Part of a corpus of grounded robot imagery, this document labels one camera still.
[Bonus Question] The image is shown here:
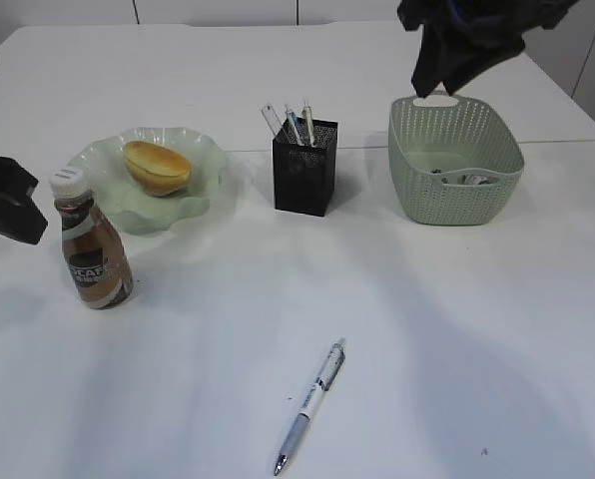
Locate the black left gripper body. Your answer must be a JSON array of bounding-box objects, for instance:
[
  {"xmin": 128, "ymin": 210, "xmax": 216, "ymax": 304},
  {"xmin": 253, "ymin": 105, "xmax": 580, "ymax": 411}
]
[{"xmin": 0, "ymin": 156, "xmax": 47, "ymax": 244}]

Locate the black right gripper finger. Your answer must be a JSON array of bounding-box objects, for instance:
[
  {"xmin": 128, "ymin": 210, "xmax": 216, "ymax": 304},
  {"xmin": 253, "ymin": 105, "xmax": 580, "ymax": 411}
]
[
  {"xmin": 444, "ymin": 30, "xmax": 525, "ymax": 95},
  {"xmin": 411, "ymin": 23, "xmax": 459, "ymax": 97}
]

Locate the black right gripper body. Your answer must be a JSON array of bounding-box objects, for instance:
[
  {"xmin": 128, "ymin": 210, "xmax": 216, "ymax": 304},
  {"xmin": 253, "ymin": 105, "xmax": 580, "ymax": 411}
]
[{"xmin": 396, "ymin": 0, "xmax": 577, "ymax": 39}]

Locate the large paper ball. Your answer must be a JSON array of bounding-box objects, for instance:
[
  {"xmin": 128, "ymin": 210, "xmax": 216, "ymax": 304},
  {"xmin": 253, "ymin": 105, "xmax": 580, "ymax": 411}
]
[{"xmin": 441, "ymin": 174, "xmax": 497, "ymax": 186}]

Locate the brown plastic drink bottle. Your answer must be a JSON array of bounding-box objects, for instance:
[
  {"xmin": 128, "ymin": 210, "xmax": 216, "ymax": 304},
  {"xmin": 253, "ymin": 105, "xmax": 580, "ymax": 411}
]
[{"xmin": 50, "ymin": 167, "xmax": 133, "ymax": 309}]

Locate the yellow-green pen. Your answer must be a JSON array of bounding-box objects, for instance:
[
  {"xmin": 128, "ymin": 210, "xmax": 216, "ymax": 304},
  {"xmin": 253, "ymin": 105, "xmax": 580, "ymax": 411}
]
[{"xmin": 302, "ymin": 98, "xmax": 316, "ymax": 147}]

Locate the yellow bread roll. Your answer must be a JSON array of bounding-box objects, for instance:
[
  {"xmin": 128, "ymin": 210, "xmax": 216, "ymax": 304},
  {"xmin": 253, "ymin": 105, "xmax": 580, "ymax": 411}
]
[{"xmin": 123, "ymin": 141, "xmax": 193, "ymax": 197}]

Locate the blue-grey pen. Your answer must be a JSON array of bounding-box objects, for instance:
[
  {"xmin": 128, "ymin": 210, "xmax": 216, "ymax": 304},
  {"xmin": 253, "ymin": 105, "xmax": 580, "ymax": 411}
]
[{"xmin": 285, "ymin": 104, "xmax": 303, "ymax": 146}]

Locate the clear plastic ruler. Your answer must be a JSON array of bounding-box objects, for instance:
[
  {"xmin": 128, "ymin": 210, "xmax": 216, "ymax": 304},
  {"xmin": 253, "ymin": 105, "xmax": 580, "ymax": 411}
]
[{"xmin": 261, "ymin": 103, "xmax": 283, "ymax": 137}]

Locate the white blue-grip pen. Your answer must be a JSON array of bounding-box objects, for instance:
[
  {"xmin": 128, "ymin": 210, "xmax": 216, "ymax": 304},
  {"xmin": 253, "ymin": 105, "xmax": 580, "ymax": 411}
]
[{"xmin": 274, "ymin": 337, "xmax": 346, "ymax": 477}]

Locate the green woven plastic basket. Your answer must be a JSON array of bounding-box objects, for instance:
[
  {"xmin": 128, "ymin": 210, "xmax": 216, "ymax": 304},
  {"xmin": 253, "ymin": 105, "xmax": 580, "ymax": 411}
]
[{"xmin": 388, "ymin": 96, "xmax": 524, "ymax": 227}]

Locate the green wavy glass plate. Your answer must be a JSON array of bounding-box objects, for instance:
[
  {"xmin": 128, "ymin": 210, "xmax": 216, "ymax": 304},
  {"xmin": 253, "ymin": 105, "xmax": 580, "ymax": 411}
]
[{"xmin": 69, "ymin": 127, "xmax": 228, "ymax": 235}]

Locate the black mesh pen holder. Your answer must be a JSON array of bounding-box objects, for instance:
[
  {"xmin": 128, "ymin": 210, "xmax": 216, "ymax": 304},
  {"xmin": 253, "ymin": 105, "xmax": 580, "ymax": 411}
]
[{"xmin": 272, "ymin": 120, "xmax": 338, "ymax": 217}]

